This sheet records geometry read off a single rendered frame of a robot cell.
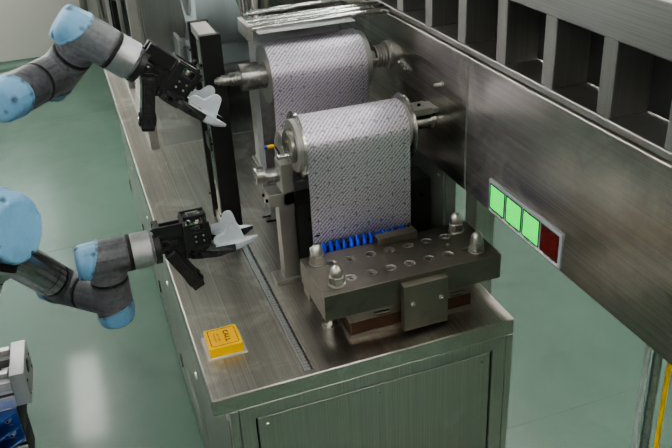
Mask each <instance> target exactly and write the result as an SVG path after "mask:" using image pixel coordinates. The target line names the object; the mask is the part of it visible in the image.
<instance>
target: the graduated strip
mask: <svg viewBox="0 0 672 448"><path fill-rule="evenodd" d="M242 250H243V252H244V254H245V256H246V258H247V260H248V262H249V264H250V266H251V268H252V270H253V272H254V274H255V276H256V278H257V280H258V282H259V284H260V286H261V288H262V290H263V292H264V294H265V296H266V298H267V300H268V302H269V304H270V306H271V308H272V310H273V312H274V314H275V316H276V318H277V320H278V322H279V324H280V326H281V328H282V329H283V331H284V333H285V335H286V337H287V339H288V341H289V343H290V345H291V347H292V349H293V351H294V353H295V355H296V357H297V359H298V361H299V363H300V365H301V367H302V369H303V371H304V372H306V371H310V370H313V369H314V367H313V365H312V363H311V361H310V360H309V358H308V356H307V354H306V352H305V350H304V348H303V346H302V344H301V342H300V341H299V339H298V337H297V335H296V333H295V331H294V329H293V327H292V325H291V324H290V322H289V320H288V318H287V316H286V314H285V312H284V310H283V308H282V306H281V305H280V303H279V301H278V299H277V297H276V295H275V293H274V291H273V289H272V287H271V286H270V284H269V282H268V280H267V278H266V276H265V274H264V272H263V270H262V269H261V267H260V265H259V263H258V261H257V259H256V257H255V255H254V253H253V251H252V250H251V248H250V246H249V244H247V245H246V246H244V247H242Z"/></svg>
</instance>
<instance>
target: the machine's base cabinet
mask: <svg viewBox="0 0 672 448"><path fill-rule="evenodd" d="M119 124H120V129H121V135H122V140H123V145H124V151H125V156H126V161H127V167H128V172H129V177H130V180H129V183H130V189H131V191H132V193H133V198H134V203H135V208H136V211H137V214H138V218H139V221H140V225H141V228H142V231H144V230H148V231H149V232H150V230H151V224H150V221H151V217H150V214H149V211H148V208H147V205H146V202H145V199H144V195H143V192H142V189H141V186H140V183H139V180H138V177H137V174H136V170H135V167H134V164H133V161H132V158H131V155H130V152H129V148H128V145H127V142H126V139H125V136H124V133H123V130H122V126H121V123H120V120H119ZM153 270H154V273H155V277H156V280H157V284H158V287H159V291H160V294H161V298H162V301H163V305H164V308H165V312H166V315H167V318H168V322H169V325H170V329H171V332H172V336H173V339H174V343H175V346H176V350H177V353H178V357H179V360H180V364H181V367H182V370H183V374H184V377H185V381H186V384H187V388H188V391H189V395H190V398H191V402H192V405H193V409H194V412H195V415H196V419H197V422H198V426H199V429H200V433H201V436H202V440H203V443H204V447H205V448H505V446H506V432H507V417H508V402H509V387H510V372H511V357H512V343H513V333H512V334H508V335H505V336H501V337H497V338H494V339H490V340H487V341H483V342H480V343H476V344H472V345H469V346H465V347H462V348H458V349H455V350H451V351H448V352H444V353H440V354H437V355H433V356H430V357H426V358H423V359H419V360H415V361H412V362H408V363H405V364H401V365H398V366H394V367H391V368H387V369H383V370H380V371H376V372H373V373H369V374H366V375H362V376H358V377H355V378H351V379H348V380H344V381H341V382H337V383H334V384H330V385H326V386H323V387H319V388H316V389H312V390H309V391H305V392H301V393H298V394H294V395H291V396H287V397H284V398H280V399H277V400H273V401H269V402H266V403H262V404H259V405H255V406H252V407H248V408H244V409H241V410H237V411H234V412H230V413H227V414H223V415H220V416H216V417H215V416H214V415H213V412H212V409H211V406H210V403H209V399H208V396H207V393H206V390H205V387H204V384H203V381H202V377H201V374H200V371H199V368H198V365H197V362H196V359H195V356H194V352H193V349H192V346H191V343H190V340H189V337H188V334H187V330H186V327H185V324H184V321H183V318H182V315H181V312H180V308H179V305H178V302H177V299H176V296H175V293H174V290H173V286H172V283H171V280H170V277H169V274H168V271H167V268H166V265H165V261H164V258H163V263H160V264H157V262H156V263H155V266H153Z"/></svg>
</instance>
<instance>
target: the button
mask: <svg viewBox="0 0 672 448"><path fill-rule="evenodd" d="M203 334H204V340H205V343H206V346H207V349H208V352H209V355H210V357H211V359H212V358H216V357H220V356H224V355H227V354H231V353H235V352H239V351H243V350H244V346H243V341H242V339H241V336H240V334H239V331H238V329H237V327H236V325H235V324H232V325H228V326H224V327H220V328H216V329H212V330H208V331H204V333H203Z"/></svg>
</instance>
